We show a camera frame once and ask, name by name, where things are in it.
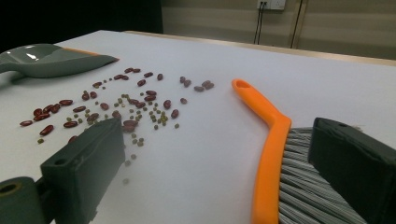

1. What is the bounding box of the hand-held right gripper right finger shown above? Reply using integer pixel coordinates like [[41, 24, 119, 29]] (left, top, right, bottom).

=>
[[307, 117, 396, 224]]

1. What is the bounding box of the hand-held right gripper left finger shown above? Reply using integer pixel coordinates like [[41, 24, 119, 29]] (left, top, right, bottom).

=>
[[40, 117, 126, 224]]

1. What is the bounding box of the scatter of red kidney beans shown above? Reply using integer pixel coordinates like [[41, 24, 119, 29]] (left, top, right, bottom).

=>
[[19, 67, 216, 144]]

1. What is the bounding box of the orange brush with grey bristles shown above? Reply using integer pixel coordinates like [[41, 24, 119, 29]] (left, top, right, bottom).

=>
[[231, 78, 372, 224]]

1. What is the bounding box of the scatter of green mung beans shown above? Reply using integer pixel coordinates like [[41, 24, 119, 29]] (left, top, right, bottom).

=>
[[36, 78, 181, 185]]

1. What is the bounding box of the grey dustpan with orange rim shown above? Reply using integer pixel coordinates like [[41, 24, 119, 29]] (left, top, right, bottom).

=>
[[0, 43, 120, 83]]

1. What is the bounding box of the white table sheet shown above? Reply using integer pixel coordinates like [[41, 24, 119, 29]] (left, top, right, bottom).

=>
[[0, 30, 396, 224]]

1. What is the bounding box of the black curtain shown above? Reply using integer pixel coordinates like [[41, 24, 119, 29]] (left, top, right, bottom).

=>
[[0, 0, 164, 53]]

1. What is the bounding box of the black socket cable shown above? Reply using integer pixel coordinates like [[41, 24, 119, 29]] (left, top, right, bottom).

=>
[[253, 1, 266, 45]]

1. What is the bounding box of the white wall socket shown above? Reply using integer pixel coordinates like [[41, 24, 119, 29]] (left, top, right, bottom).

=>
[[257, 0, 287, 11]]

